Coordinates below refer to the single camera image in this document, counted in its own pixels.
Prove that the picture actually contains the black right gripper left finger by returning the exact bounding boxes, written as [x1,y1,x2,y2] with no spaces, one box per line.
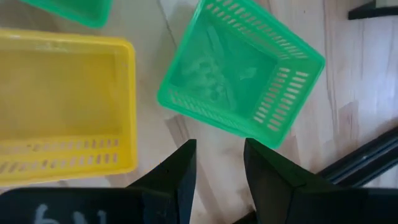
[0,139,198,224]

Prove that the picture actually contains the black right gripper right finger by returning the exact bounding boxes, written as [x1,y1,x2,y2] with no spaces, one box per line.
[243,138,398,224]

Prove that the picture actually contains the green plastic slotted basket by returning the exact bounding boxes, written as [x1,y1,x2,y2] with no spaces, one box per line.
[20,0,113,29]
[157,0,326,149]

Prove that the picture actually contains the yellow plastic slotted basket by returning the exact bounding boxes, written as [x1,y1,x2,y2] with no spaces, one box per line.
[0,27,138,187]

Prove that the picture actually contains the black aluminium table frame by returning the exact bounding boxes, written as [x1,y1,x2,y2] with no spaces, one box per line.
[232,124,398,224]

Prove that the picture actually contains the black metal shelf side frame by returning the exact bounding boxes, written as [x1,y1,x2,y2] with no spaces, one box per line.
[347,0,398,21]

